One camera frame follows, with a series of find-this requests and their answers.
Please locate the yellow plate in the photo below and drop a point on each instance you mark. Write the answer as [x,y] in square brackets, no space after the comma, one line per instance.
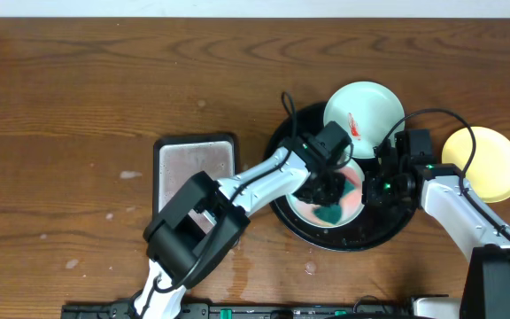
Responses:
[489,171]

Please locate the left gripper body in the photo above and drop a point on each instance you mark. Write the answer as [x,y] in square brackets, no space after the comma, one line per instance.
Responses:
[329,193]

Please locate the black rectangular soapy water tray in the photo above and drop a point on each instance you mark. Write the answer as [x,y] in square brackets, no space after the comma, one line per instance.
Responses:
[175,160]

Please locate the green scrubbing sponge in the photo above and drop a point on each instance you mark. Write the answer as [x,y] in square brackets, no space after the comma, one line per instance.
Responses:
[333,214]

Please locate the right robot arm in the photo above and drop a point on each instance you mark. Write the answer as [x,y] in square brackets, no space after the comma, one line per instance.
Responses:
[481,235]

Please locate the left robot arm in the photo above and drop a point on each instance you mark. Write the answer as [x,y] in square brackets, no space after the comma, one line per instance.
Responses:
[176,267]

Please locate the round black serving tray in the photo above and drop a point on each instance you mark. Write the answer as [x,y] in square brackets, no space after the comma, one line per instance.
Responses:
[372,227]

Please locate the pale green plate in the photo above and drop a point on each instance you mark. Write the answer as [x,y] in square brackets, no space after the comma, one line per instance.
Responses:
[351,203]
[366,111]

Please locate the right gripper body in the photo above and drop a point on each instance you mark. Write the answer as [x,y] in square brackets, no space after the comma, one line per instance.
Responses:
[385,191]

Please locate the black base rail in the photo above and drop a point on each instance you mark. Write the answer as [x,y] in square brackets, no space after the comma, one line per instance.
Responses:
[122,310]

